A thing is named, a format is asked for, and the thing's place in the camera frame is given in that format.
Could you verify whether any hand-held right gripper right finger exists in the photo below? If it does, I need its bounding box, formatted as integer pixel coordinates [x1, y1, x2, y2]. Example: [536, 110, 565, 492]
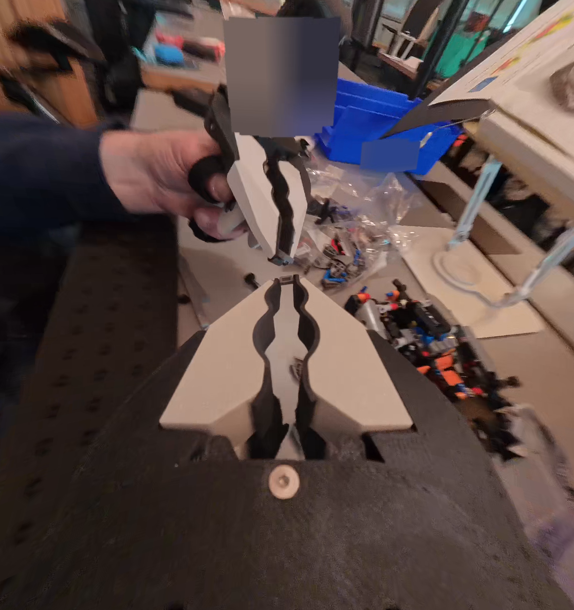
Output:
[293, 277, 414, 457]

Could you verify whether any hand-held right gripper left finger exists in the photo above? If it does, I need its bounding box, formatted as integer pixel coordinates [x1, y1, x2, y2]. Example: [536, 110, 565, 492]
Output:
[159, 279, 288, 459]

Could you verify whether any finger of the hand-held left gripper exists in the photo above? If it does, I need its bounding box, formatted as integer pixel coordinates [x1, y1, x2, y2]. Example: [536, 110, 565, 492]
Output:
[275, 162, 309, 262]
[226, 133, 283, 260]

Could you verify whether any clear bag of small lego parts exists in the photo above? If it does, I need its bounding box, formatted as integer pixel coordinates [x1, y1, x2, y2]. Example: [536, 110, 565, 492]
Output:
[297, 181, 393, 270]

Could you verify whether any lego car model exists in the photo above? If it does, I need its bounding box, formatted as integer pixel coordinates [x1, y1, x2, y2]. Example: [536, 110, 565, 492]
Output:
[344, 280, 523, 460]

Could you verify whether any long grey lego beam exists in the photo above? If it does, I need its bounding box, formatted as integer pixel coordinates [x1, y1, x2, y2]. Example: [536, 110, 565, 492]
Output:
[176, 255, 212, 330]

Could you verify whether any clear bag of lego liftarms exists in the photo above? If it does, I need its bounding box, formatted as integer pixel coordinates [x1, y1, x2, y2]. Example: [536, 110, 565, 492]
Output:
[318, 248, 368, 292]

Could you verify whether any lego instruction booklet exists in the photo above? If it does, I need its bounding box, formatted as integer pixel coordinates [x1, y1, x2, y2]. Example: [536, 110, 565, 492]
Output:
[429, 0, 574, 127]

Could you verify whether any person's left hand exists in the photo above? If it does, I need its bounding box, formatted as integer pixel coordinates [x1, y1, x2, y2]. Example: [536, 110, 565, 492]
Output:
[99, 128, 249, 240]

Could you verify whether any long wooden desk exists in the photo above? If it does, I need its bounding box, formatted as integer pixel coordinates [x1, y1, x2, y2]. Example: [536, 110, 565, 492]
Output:
[137, 59, 223, 93]

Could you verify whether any red black hand tool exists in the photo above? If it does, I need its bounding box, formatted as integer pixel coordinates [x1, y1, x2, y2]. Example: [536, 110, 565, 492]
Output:
[156, 28, 227, 62]

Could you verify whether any blue rectangular block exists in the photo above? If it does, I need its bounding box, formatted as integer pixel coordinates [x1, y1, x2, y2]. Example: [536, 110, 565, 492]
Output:
[153, 44, 187, 68]

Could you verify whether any blue plastic bin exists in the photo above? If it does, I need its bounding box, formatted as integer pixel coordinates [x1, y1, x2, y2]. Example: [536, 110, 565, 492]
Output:
[315, 78, 463, 176]

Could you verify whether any wooden pillar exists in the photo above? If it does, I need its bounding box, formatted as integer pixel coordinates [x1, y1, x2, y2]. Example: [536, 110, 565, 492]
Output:
[0, 0, 101, 128]

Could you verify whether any black steel column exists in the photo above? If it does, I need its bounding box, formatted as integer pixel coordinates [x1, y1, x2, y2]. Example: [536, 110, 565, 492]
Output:
[411, 0, 470, 100]

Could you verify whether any white book stand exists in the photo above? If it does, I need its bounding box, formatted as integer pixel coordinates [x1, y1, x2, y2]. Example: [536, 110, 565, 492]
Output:
[398, 107, 574, 340]

